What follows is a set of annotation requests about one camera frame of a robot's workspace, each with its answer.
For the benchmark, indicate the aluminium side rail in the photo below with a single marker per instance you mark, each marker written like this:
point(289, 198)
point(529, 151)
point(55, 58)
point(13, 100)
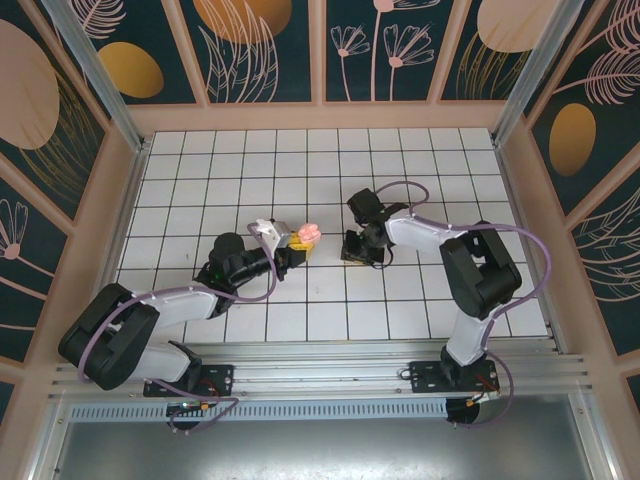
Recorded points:
point(530, 250)
point(116, 250)

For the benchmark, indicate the grey metal sheet panel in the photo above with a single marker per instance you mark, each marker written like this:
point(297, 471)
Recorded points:
point(320, 450)

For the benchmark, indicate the pink earbud charging case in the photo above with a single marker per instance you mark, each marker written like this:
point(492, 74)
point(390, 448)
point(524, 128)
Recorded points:
point(309, 233)

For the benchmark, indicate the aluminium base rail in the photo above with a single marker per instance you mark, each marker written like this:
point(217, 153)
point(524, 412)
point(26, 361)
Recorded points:
point(310, 375)

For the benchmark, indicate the aluminium corner post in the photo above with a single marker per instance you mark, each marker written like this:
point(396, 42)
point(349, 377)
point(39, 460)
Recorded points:
point(525, 85)
point(100, 85)

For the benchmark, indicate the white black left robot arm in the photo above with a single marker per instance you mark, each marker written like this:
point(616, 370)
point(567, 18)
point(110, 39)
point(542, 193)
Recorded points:
point(180, 305)

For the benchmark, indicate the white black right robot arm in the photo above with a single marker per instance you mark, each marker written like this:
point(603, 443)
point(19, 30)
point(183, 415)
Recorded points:
point(415, 232)

